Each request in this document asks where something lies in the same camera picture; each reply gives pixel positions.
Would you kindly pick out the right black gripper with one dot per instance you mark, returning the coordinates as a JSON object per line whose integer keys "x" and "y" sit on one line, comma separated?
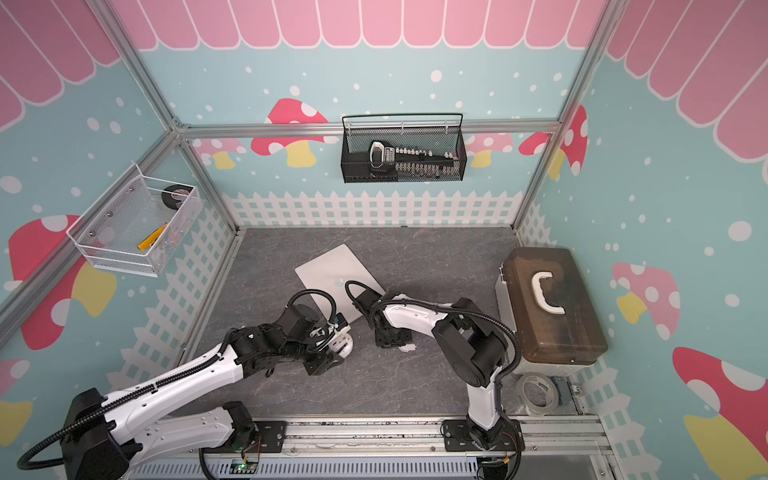
{"x": 402, "y": 340}

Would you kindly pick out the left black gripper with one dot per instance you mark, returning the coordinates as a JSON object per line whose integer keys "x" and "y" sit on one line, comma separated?
{"x": 320, "y": 365}

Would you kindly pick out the white wireless mouse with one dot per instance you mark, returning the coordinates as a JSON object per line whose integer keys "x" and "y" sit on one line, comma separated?
{"x": 342, "y": 345}

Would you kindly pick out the silver laptop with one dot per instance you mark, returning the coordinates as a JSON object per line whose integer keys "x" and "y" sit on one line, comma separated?
{"x": 330, "y": 271}

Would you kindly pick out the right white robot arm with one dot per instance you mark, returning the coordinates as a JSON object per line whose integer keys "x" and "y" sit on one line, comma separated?
{"x": 480, "y": 350}

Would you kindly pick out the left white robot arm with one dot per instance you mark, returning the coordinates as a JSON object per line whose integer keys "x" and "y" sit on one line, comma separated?
{"x": 106, "y": 436}

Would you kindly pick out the clear tape roll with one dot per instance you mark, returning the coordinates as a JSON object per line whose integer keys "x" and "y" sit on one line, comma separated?
{"x": 538, "y": 394}

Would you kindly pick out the brown lidded storage box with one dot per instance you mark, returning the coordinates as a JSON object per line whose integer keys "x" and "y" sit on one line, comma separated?
{"x": 542, "y": 297}

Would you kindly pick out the socket bit set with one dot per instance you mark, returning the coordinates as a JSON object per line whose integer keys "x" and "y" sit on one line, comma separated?
{"x": 403, "y": 164}

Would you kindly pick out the yellow tool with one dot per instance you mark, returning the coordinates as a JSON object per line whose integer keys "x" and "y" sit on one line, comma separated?
{"x": 149, "y": 241}

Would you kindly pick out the black tape roll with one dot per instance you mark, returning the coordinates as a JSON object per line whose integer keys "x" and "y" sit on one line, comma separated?
{"x": 175, "y": 195}

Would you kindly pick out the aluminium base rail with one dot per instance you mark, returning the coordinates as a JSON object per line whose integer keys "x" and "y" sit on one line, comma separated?
{"x": 407, "y": 447}

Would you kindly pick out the black wire mesh basket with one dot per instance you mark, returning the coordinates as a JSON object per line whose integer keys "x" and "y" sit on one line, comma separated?
{"x": 438, "y": 132}

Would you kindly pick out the white wire mesh basket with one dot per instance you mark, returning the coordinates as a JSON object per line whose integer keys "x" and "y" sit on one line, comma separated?
{"x": 108, "y": 233}

